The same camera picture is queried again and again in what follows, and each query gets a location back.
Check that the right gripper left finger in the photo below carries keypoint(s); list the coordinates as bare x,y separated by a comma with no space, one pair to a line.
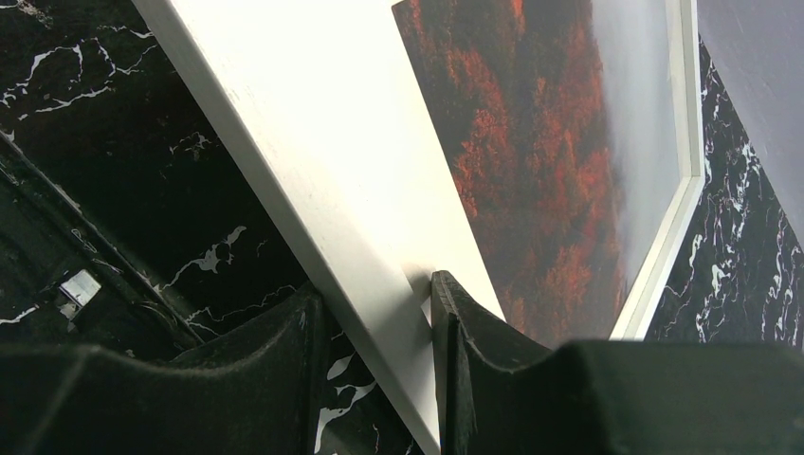
254,390

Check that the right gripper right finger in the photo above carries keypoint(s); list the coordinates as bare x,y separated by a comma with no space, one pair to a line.
500,392

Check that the white picture frame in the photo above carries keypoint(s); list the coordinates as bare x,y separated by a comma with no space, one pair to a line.
318,105

